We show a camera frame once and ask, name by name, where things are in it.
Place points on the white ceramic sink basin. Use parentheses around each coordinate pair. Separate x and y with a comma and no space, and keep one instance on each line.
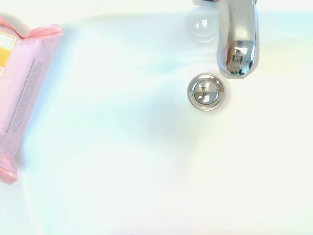
(122,147)

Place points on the chrome sink drain stopper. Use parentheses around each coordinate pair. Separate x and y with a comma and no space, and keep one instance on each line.
(206,92)

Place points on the chrome faucet spout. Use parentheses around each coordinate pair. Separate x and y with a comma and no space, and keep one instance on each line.
(238,36)

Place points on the pink facial wipes pack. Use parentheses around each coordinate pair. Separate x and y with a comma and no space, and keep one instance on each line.
(22,93)

